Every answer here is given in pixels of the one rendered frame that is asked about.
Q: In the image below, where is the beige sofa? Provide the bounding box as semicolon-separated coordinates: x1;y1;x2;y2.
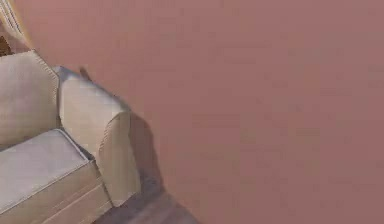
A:
0;49;142;224

